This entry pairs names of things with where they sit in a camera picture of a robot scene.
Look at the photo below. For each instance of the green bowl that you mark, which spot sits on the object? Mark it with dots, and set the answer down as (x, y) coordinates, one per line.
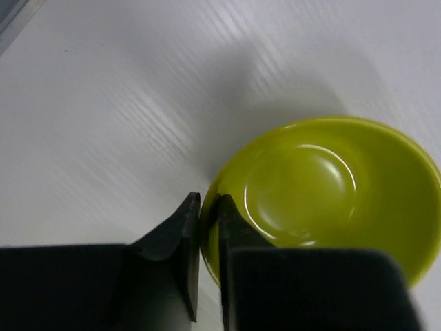
(333, 182)

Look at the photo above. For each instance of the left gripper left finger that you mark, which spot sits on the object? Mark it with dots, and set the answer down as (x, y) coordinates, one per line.
(163, 269)

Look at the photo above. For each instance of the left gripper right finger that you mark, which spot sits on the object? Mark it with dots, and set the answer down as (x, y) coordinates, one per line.
(233, 232)

